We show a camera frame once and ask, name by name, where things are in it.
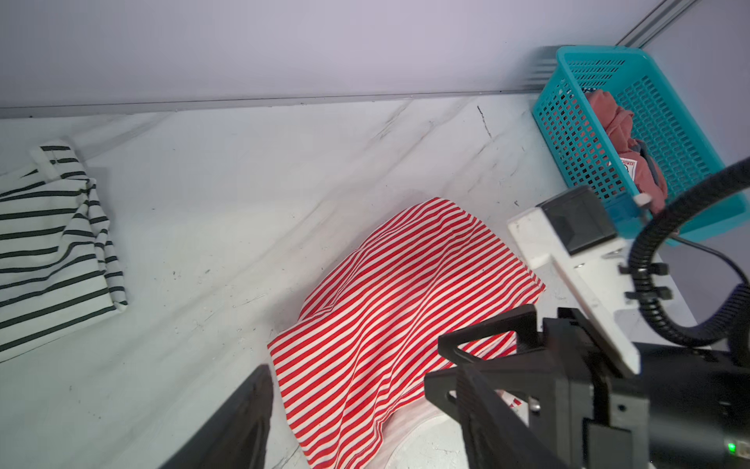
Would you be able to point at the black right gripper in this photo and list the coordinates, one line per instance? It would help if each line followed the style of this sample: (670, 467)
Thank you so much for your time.
(607, 408)

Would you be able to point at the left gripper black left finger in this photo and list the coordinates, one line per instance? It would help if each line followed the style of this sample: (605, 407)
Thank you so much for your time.
(236, 435)

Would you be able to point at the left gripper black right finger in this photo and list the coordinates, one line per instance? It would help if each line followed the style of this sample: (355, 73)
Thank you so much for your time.
(494, 436)

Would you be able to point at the red white striped tank top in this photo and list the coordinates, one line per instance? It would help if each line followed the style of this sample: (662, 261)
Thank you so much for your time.
(368, 334)

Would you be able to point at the black white striped tank top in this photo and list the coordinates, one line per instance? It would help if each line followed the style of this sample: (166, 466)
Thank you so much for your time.
(59, 268)

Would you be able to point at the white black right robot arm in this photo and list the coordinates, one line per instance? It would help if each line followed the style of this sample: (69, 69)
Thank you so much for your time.
(650, 369)

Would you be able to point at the dusty red tank top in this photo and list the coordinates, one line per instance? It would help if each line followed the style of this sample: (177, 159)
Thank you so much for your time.
(640, 166)

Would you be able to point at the teal plastic basket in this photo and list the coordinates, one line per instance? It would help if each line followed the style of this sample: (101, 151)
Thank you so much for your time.
(583, 152)

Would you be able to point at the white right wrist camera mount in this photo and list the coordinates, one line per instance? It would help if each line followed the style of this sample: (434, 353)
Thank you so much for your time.
(573, 233)

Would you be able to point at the aluminium frame post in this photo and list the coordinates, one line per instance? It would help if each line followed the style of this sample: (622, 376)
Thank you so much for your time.
(657, 21)

